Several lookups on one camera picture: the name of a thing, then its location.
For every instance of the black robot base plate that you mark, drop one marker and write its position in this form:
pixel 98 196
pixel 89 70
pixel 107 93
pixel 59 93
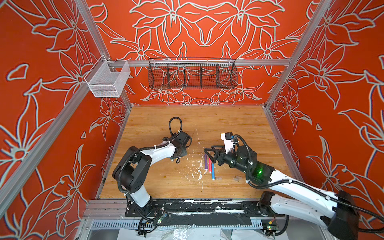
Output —
pixel 215 211

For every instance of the blue pen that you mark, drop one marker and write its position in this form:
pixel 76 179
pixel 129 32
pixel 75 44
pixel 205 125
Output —
pixel 213 171

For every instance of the white mesh basket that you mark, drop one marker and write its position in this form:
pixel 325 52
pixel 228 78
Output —
pixel 107 79

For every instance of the purple pen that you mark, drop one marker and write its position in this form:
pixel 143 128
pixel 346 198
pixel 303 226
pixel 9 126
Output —
pixel 206 162

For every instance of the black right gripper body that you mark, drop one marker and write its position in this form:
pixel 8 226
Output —
pixel 232 160

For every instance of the white cable duct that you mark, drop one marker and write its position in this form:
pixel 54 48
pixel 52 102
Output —
pixel 133 224

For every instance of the black wire basket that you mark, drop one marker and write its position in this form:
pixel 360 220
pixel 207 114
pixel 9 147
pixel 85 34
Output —
pixel 192 76

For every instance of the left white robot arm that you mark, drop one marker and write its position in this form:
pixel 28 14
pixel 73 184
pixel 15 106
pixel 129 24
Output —
pixel 132 170

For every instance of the horizontal aluminium frame rail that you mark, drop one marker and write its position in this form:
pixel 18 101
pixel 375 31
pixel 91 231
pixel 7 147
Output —
pixel 238 62

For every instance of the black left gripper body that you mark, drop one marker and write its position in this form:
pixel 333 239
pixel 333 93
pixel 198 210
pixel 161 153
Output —
pixel 184 151

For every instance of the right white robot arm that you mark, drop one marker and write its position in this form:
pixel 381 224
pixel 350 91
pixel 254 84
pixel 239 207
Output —
pixel 284 195

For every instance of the pink pen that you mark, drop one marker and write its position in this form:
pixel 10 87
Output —
pixel 210 165

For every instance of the left aluminium frame rail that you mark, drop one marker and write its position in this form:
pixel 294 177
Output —
pixel 18 179

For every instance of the right aluminium frame post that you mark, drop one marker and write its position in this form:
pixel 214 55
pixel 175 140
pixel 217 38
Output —
pixel 308 33

